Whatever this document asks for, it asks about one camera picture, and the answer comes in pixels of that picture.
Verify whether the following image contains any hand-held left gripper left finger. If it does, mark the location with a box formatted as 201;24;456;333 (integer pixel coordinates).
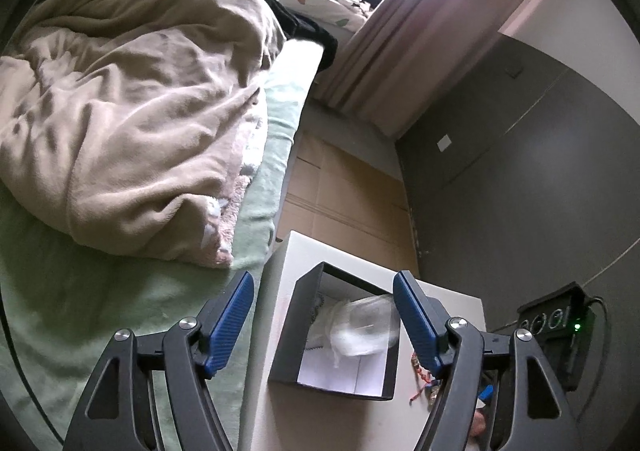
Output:
62;270;256;451

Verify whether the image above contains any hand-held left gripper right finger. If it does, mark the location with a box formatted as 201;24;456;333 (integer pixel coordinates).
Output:
392;270;572;451

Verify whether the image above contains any brown beaded bracelet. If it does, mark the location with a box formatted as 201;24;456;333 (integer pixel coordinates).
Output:
411;352;435;380

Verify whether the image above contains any clear plastic bag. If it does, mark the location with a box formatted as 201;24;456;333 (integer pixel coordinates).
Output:
327;295;401;358

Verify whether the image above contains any black cardboard jewelry box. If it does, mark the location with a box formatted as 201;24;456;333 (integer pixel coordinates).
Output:
268;261;401;403

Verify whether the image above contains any red cord ornament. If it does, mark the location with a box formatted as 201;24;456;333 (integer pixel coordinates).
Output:
408;377;443;413

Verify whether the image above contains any black power strip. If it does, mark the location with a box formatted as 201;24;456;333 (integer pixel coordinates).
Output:
516;283;599;392

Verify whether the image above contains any flattened cardboard sheet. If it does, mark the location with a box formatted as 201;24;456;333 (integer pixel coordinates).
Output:
279;127;422;278

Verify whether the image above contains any bed with green sheet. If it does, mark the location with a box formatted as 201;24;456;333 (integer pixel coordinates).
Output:
0;0;324;451

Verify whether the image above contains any beige fleece blanket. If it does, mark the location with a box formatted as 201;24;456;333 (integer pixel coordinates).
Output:
0;0;289;270

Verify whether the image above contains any pink-brown curtain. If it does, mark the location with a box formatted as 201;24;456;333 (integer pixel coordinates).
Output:
310;0;572;140

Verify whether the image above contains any patterned white sill cloth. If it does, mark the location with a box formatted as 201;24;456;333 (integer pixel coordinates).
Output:
276;0;372;32

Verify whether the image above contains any silver chain necklace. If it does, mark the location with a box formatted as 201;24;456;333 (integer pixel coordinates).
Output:
311;293;329;332

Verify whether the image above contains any thin white wall cable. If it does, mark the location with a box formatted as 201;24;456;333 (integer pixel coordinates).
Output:
492;237;640;332

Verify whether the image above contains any black power cable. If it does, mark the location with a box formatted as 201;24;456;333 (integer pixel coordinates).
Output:
590;295;615;362

